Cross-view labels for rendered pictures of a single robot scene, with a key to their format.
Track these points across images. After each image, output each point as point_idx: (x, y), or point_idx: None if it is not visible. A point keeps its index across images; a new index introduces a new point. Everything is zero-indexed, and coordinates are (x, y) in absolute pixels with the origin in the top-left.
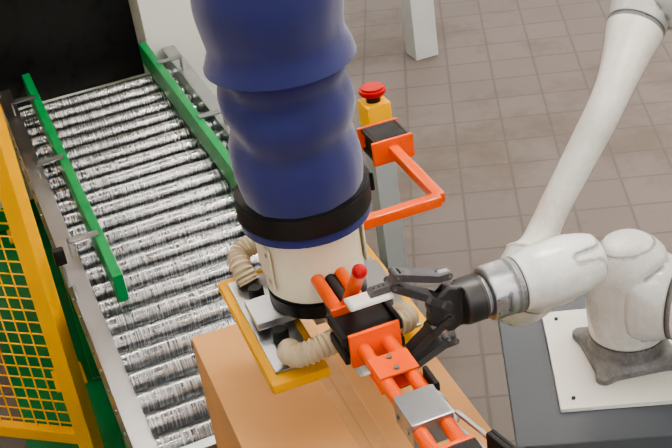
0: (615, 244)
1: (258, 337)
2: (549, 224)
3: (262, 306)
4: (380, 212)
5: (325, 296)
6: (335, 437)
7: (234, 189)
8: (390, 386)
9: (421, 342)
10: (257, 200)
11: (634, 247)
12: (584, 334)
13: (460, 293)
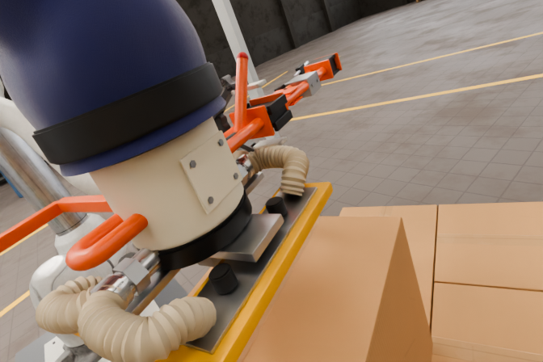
0: (53, 267)
1: (288, 227)
2: None
3: (250, 235)
4: (94, 196)
5: (242, 132)
6: (304, 273)
7: (146, 92)
8: (299, 85)
9: None
10: (198, 38)
11: (61, 255)
12: (89, 357)
13: None
